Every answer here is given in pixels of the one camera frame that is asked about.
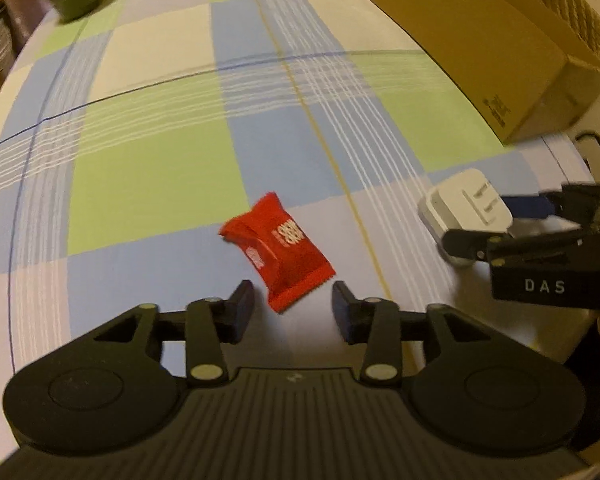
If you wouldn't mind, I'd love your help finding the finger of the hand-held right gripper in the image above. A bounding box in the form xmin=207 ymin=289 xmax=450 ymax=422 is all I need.
xmin=440 ymin=225 xmax=588 ymax=267
xmin=500 ymin=184 xmax=600 ymax=233

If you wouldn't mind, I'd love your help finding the red snack packet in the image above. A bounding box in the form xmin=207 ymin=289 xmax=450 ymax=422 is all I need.
xmin=219 ymin=191 xmax=337 ymax=315

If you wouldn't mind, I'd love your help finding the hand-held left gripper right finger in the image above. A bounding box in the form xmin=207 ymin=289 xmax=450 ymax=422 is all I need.
xmin=331 ymin=281 xmax=502 ymax=387

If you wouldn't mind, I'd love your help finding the checked tablecloth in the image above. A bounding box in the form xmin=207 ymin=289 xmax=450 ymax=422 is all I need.
xmin=0 ymin=0 xmax=600 ymax=461

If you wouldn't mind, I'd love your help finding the chair with quilted cover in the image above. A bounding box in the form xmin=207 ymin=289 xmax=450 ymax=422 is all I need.
xmin=500 ymin=0 xmax=600 ymax=66

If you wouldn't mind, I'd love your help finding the brown cardboard box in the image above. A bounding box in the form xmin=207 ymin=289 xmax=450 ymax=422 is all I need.
xmin=365 ymin=0 xmax=600 ymax=145

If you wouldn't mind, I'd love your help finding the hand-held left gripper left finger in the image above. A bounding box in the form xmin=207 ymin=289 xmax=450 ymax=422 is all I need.
xmin=87 ymin=280 xmax=256 ymax=387

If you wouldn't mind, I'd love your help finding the white charger plug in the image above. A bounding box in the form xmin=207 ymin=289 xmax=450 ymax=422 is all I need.
xmin=417 ymin=168 xmax=515 ymax=266

